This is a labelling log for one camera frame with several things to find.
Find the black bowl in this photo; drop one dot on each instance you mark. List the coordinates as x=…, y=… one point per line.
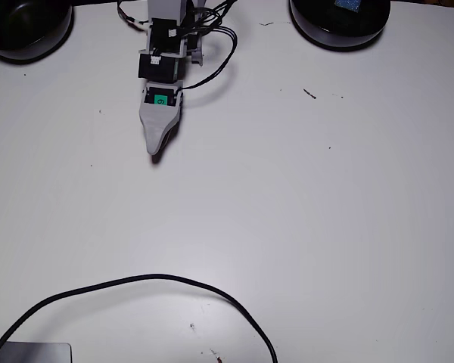
x=22, y=26
x=340, y=26

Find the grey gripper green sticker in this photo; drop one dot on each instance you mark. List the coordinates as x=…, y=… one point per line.
x=160, y=96

